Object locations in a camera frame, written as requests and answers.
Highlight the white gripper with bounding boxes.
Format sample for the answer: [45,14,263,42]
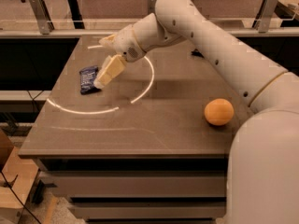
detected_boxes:
[93,25,146,89]

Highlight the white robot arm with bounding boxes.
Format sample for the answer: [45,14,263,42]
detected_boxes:
[94,0,299,224]

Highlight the blue rxbar wrapper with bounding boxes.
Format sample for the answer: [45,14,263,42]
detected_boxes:
[79,66,99,95]

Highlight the black table leg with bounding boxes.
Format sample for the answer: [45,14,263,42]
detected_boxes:
[67,0,85,29]

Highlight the black snack bar wrapper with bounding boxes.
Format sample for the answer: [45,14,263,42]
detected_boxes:
[191,49,203,57]

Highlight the orange ball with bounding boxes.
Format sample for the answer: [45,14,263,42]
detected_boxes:
[204,99,235,126]

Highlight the grey drawer cabinet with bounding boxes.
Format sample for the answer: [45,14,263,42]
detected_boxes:
[40,158,227,224]

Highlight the cardboard box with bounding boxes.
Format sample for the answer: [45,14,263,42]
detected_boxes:
[0,131,38,224]

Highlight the middle metal rail bracket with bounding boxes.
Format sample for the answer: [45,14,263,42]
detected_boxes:
[148,0,156,14]

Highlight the metal rail bracket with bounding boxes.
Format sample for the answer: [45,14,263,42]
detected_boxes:
[29,0,54,35]
[257,0,278,33]
[148,0,156,14]

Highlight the left metal rail bracket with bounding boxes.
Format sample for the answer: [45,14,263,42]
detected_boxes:
[29,0,54,35]

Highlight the right metal rail bracket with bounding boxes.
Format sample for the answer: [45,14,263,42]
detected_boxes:
[257,0,278,33]

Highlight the black floor cable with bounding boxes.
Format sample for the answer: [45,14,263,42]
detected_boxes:
[0,170,43,224]

